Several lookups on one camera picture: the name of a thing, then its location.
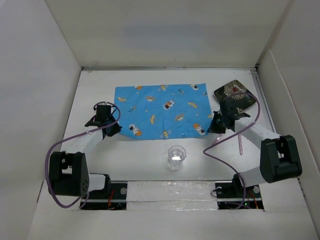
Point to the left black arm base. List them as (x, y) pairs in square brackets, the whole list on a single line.
[(114, 199)]

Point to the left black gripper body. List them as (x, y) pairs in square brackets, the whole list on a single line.
[(113, 130)]

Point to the clear plastic cup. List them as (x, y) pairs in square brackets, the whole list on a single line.
[(176, 156)]

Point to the knife with pink handle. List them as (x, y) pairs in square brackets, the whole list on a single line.
[(240, 145)]

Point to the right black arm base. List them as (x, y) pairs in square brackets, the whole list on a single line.
[(230, 195)]

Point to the blue space-print cloth placemat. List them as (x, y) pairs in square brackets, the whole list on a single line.
[(160, 112)]

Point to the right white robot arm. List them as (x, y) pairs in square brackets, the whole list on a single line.
[(279, 156)]

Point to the fork with pink handle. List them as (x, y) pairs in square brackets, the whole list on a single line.
[(217, 140)]

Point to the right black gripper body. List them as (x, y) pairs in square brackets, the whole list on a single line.
[(217, 125)]

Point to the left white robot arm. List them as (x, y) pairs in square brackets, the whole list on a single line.
[(66, 171)]

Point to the black floral square plate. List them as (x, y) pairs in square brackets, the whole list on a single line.
[(236, 94)]

